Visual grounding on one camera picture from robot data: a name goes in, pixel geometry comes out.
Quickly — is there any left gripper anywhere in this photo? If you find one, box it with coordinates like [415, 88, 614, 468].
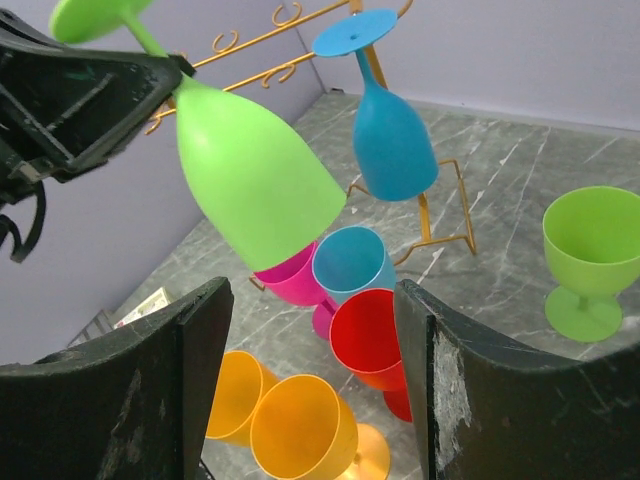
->
[1, 9, 193, 200]

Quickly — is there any light blue wine glass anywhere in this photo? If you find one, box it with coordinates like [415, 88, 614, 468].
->
[312, 226, 397, 305]

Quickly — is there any magenta wine glass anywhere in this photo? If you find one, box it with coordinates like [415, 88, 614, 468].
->
[253, 241, 338, 340]

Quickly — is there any green wine glass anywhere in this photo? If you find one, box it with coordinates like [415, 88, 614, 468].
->
[48, 0, 348, 271]
[542, 185, 639, 343]

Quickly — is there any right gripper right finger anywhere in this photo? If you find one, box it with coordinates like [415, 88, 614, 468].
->
[393, 280, 639, 479]

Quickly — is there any red wine glass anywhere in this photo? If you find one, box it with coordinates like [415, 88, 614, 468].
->
[329, 288, 413, 423]

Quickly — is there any dark blue wine glass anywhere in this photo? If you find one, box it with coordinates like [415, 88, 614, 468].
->
[312, 8, 439, 202]

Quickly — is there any white box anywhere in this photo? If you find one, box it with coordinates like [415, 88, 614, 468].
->
[114, 287, 173, 329]

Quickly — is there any orange wine glass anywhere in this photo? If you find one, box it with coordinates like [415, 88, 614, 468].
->
[205, 350, 279, 447]
[250, 374, 391, 480]

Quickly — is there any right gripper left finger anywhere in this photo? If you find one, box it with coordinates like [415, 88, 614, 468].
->
[1, 277, 234, 479]

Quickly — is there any gold wire glass rack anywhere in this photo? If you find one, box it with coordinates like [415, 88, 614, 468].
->
[143, 0, 477, 291]

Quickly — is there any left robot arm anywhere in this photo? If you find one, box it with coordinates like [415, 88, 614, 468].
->
[1, 1, 195, 263]

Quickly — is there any left orange wine glass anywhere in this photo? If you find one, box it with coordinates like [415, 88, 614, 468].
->
[205, 350, 279, 447]

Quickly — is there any right orange wine glass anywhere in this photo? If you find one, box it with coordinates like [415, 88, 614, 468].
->
[250, 374, 391, 480]

